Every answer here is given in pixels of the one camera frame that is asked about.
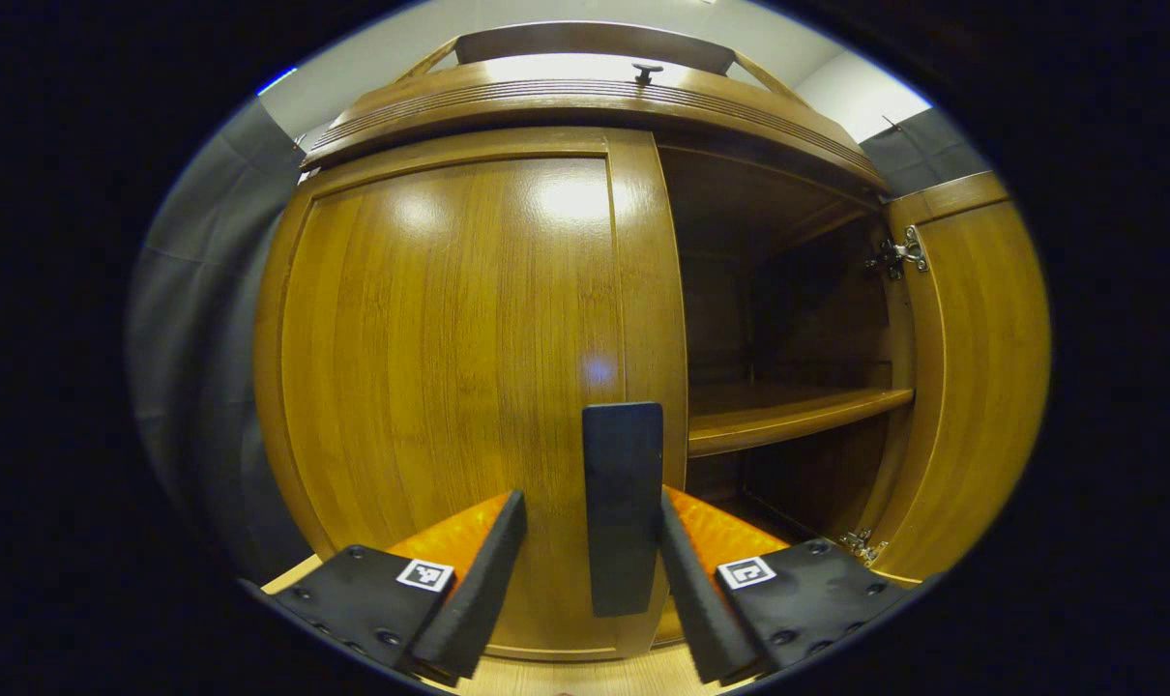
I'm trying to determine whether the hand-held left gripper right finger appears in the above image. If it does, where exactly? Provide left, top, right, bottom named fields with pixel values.
left=658, top=483, right=920, bottom=685

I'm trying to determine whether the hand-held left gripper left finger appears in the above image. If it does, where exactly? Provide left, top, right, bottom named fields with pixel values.
left=240, top=488, right=528, bottom=682

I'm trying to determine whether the black door handle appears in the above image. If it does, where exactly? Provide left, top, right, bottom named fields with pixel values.
left=582, top=402, right=665, bottom=618

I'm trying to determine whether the wooden shoe cabinet door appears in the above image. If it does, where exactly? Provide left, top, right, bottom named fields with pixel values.
left=861, top=171, right=1052, bottom=586
left=253, top=126, right=690, bottom=663

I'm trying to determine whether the wooden double-door shoe cabinet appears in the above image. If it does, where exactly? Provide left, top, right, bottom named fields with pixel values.
left=300, top=21, right=920, bottom=581

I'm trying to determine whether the metal door hinge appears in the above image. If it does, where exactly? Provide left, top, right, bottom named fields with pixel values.
left=839, top=529, right=889, bottom=568
left=865, top=225, right=930, bottom=281

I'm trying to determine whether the wooden inner shelf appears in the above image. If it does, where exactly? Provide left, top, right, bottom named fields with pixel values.
left=687, top=382, right=915, bottom=459

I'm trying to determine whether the wooden drawer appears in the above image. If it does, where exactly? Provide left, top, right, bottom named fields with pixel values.
left=300, top=53, right=886, bottom=189

